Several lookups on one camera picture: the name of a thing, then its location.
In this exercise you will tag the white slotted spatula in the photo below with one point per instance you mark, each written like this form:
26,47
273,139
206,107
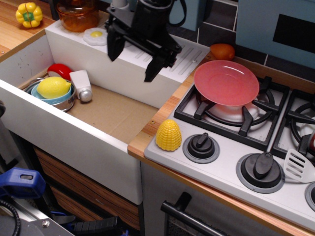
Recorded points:
298,167

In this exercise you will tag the white sink basin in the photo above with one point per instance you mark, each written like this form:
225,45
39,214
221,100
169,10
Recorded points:
91,137

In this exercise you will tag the small black stove knob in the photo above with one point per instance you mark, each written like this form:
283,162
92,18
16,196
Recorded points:
201,148

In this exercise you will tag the partial stove knob right edge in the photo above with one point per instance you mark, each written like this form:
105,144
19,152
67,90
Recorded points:
310,195

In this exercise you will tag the black oven door handle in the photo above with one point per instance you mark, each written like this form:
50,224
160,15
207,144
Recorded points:
178,212

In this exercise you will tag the black burner grate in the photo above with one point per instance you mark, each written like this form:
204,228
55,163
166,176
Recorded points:
253,124
296,126

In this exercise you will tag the grey toy faucet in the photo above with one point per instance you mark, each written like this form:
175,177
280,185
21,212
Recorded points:
122,4

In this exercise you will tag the black right burner grate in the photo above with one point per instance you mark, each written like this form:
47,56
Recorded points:
296,126

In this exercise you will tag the pink plastic plate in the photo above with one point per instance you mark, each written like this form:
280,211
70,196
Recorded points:
226,83

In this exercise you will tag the orange toy fruit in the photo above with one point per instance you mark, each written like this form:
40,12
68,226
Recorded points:
223,51

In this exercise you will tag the blue clamp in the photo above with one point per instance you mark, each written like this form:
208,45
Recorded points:
22,183

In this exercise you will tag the silver metal pot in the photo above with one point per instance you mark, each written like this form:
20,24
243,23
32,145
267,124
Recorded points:
64,103

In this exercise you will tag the white salt shaker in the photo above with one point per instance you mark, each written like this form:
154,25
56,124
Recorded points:
82,84

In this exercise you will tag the large black stove knob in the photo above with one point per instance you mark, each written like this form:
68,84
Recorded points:
260,172

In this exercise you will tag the yellow toy bell pepper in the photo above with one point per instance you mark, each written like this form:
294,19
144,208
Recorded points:
29,15

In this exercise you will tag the yellow toy corn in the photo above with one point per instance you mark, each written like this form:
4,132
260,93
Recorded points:
168,136

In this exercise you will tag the orange glass pot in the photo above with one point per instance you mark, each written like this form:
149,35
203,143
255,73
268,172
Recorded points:
78,15

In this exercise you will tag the black left burner grate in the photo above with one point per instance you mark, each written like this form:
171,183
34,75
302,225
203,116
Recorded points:
253,124

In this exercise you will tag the toy fried egg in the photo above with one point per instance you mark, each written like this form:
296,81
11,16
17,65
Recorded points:
95,37

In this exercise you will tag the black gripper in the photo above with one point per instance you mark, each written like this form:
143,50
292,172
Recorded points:
145,28

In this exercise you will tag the light blue bowl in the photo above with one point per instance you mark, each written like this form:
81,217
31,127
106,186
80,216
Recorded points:
52,101

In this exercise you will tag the yellow toy lemon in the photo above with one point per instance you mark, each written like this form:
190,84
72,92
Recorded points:
53,87

